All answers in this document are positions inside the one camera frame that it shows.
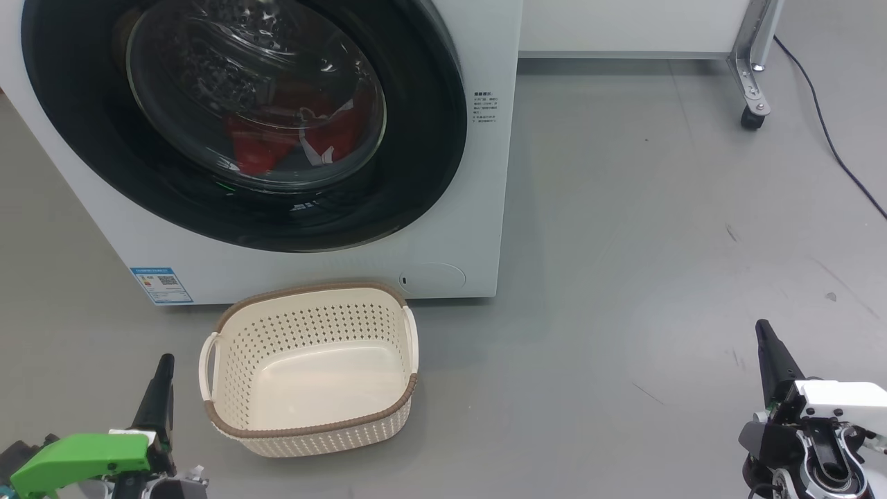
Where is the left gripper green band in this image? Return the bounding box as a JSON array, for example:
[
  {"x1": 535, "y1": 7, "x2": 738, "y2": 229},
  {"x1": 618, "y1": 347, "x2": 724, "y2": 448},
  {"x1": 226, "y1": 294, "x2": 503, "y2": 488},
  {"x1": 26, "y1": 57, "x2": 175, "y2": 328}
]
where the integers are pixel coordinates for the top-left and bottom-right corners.
[{"x1": 10, "y1": 353, "x2": 175, "y2": 499}]

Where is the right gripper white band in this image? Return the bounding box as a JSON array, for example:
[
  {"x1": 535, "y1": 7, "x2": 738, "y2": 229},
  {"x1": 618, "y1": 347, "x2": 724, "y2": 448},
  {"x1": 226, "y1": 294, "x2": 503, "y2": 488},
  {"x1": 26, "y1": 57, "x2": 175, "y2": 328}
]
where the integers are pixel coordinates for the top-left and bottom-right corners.
[{"x1": 738, "y1": 319, "x2": 887, "y2": 479}]

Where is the red and white jersey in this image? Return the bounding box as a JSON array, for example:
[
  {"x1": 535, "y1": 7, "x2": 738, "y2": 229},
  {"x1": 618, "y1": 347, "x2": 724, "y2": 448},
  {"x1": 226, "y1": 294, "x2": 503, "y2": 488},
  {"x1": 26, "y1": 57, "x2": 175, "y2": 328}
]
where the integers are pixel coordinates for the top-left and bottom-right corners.
[{"x1": 225, "y1": 97, "x2": 365, "y2": 178}]

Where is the black round glass washer door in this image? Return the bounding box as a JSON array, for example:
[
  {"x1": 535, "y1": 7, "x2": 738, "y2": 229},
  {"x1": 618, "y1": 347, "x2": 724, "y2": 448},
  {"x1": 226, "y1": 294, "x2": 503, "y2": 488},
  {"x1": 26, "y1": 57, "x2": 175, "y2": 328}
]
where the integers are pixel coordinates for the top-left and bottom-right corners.
[{"x1": 21, "y1": 0, "x2": 469, "y2": 254}]

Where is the cream perforated laundry basket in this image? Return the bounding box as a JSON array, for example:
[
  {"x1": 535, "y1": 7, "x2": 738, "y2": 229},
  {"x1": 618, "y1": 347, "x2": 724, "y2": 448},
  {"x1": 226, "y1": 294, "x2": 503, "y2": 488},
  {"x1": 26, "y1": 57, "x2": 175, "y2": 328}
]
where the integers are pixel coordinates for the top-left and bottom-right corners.
[{"x1": 199, "y1": 282, "x2": 420, "y2": 459}]

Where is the white front-load washing machine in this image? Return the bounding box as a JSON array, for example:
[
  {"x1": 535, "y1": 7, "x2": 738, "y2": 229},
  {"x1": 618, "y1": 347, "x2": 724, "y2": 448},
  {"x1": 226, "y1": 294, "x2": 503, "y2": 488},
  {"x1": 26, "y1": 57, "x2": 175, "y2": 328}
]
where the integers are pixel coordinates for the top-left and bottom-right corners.
[{"x1": 0, "y1": 0, "x2": 524, "y2": 306}]

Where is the blue energy label sticker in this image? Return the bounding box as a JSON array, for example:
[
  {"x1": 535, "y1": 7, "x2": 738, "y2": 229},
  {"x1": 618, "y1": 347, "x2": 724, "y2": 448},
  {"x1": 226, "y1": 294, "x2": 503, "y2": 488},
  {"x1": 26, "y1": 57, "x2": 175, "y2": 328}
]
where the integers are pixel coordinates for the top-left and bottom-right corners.
[{"x1": 130, "y1": 267, "x2": 195, "y2": 306}]

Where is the thin black floor cable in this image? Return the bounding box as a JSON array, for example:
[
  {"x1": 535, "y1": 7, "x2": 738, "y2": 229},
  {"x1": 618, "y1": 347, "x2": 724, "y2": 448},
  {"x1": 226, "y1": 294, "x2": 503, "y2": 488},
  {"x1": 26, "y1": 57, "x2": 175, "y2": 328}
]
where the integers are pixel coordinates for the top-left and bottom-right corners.
[{"x1": 773, "y1": 35, "x2": 887, "y2": 221}]

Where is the silver metal frame leg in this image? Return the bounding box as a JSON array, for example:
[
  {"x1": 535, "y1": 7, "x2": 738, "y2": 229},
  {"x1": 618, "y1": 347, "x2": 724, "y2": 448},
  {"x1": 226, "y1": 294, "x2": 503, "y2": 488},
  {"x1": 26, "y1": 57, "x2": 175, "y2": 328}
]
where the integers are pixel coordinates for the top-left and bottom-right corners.
[{"x1": 726, "y1": 0, "x2": 785, "y2": 115}]

